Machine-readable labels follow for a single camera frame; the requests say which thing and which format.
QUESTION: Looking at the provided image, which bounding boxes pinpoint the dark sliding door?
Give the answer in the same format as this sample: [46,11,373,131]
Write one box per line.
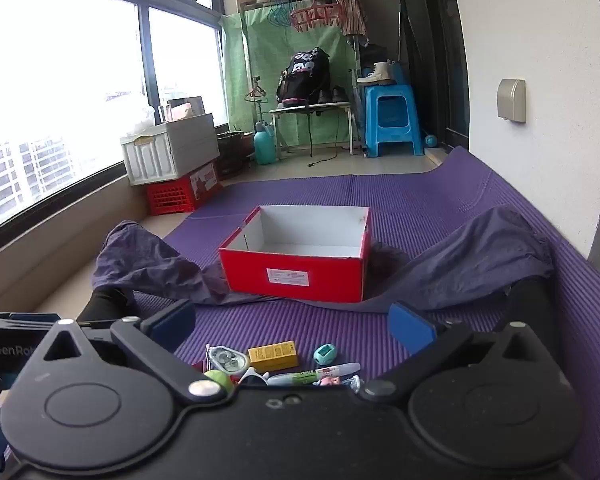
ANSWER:
[392,0,471,148]

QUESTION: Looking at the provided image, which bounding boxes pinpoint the small teal plastic case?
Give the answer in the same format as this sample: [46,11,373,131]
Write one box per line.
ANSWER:
[313,343,337,367]

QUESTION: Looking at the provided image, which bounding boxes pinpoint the white marker pen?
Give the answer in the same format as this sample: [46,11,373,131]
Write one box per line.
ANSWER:
[267,362,362,387]

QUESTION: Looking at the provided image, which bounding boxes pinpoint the white boot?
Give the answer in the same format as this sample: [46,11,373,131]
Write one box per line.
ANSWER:
[356,60,397,86]

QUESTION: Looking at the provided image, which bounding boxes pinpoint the small brown box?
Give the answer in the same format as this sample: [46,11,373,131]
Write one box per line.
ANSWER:
[167,96,204,122]

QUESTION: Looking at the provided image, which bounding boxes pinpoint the pink clothes drying rack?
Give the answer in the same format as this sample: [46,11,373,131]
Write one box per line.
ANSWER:
[289,0,342,33]

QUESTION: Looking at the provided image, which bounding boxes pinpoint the red cardboard box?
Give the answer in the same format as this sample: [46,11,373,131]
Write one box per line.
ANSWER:
[218,205,372,304]

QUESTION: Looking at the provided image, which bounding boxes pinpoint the green cloth wardrobe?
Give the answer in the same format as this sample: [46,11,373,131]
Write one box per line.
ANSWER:
[221,2,361,151]

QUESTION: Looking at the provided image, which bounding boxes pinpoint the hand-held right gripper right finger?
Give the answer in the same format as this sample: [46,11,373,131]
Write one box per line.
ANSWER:
[357,301,571,403]

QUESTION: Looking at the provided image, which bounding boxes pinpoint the blue plastic stool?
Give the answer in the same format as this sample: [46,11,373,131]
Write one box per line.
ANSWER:
[362,84,425,159]

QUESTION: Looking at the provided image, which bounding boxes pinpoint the dark wire hanger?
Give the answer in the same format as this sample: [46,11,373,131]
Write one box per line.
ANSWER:
[244,74,268,106]

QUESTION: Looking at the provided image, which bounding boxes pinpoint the grey wall socket cover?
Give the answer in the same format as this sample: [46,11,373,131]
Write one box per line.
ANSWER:
[495,78,527,123]

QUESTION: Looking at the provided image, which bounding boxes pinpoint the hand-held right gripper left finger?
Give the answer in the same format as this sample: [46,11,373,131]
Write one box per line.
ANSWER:
[17,299,231,408]

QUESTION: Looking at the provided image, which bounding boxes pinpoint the purple grey cloth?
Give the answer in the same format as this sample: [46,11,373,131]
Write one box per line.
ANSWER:
[367,205,563,333]

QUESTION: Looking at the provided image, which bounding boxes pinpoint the green ball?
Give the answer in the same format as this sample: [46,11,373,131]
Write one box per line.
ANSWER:
[203,370,235,395]

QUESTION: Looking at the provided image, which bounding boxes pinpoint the window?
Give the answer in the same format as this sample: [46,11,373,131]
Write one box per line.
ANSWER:
[0,0,228,233]

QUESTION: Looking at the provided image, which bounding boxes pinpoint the red plastic crate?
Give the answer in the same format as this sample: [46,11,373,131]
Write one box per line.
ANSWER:
[145,160,224,217]

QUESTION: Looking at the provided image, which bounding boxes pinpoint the black backpack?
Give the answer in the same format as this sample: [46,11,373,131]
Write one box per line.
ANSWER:
[276,47,331,107]

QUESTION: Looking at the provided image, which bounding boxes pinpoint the black power cable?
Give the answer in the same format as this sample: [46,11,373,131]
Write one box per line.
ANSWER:
[305,105,341,168]

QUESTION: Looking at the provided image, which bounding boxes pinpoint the pair of black shoes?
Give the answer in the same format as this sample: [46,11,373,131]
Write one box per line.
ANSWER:
[317,86,351,105]

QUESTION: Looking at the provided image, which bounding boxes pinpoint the black planter basket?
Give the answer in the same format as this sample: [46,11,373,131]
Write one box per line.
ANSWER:
[216,130,246,178]

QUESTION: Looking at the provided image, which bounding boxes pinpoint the striped hanging cloth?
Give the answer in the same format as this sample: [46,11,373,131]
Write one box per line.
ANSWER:
[335,0,371,46]

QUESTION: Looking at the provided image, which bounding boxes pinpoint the white folding crate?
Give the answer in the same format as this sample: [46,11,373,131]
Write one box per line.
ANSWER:
[120,113,221,186]

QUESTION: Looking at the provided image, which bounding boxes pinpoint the teal clothes hangers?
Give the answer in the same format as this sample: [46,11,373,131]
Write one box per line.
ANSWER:
[267,0,293,28]

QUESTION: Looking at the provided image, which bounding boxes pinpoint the purple ribbed floor mat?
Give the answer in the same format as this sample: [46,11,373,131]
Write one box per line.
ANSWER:
[130,146,600,480]

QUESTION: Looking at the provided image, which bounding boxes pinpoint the pink metal binder clip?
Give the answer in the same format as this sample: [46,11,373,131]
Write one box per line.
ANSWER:
[314,376,365,392]

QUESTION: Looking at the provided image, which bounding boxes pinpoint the small yellow carton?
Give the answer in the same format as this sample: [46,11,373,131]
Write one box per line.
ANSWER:
[247,340,299,373]

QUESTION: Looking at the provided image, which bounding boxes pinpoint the small white toy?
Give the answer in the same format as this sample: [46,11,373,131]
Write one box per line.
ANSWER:
[240,367,271,386]

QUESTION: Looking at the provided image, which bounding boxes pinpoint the clear plastic bag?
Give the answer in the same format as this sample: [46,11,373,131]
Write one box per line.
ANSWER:
[130,105,157,133]

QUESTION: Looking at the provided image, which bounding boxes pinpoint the clear correction tape dispenser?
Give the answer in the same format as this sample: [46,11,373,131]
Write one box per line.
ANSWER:
[205,344,251,375]

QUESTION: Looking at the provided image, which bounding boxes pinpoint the small white table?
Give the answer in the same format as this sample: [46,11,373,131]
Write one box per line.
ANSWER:
[269,101,355,157]

